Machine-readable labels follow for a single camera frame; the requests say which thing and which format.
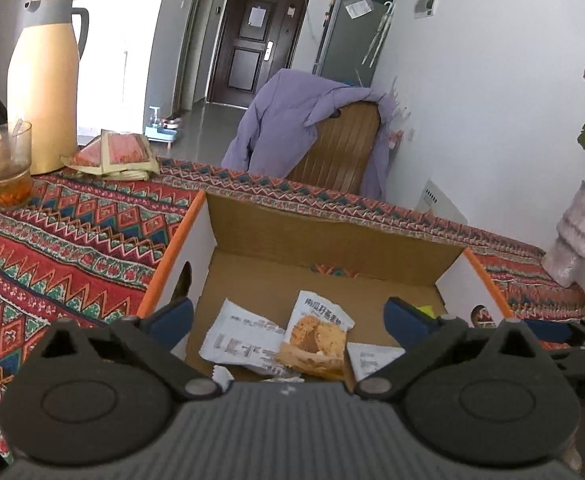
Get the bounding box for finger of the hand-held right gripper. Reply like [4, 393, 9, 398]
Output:
[543, 347, 585, 378]
[521, 318, 585, 346]

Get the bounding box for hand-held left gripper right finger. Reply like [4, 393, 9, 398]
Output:
[355, 297, 544, 402]

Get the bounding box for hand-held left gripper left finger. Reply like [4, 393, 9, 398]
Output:
[37, 298, 222, 403]

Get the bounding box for cookie picture snack packet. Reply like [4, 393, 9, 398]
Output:
[274, 290, 356, 381]

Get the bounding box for red cardboard box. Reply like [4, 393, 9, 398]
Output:
[137, 189, 516, 391]

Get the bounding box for pink textured vase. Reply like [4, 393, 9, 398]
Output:
[541, 180, 585, 288]

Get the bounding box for red tea packets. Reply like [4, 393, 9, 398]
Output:
[62, 130, 160, 181]

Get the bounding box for wooden chair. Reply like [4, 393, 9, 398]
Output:
[285, 100, 381, 196]

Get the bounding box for blue white floor appliance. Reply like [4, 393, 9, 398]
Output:
[145, 106, 180, 147]

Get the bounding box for dried lavender bunch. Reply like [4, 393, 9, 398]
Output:
[390, 77, 412, 126]

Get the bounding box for glass cup with tea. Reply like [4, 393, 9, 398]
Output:
[0, 121, 34, 210]

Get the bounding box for purple jacket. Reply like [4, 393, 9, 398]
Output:
[221, 68, 403, 196]

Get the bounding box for dark brown door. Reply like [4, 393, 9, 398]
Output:
[207, 0, 313, 110]

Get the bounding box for cream thermos jug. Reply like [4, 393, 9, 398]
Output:
[7, 0, 90, 176]

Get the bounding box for grey refrigerator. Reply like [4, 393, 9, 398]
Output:
[313, 0, 396, 91]

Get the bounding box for white umbrella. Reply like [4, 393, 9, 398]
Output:
[363, 2, 396, 68]

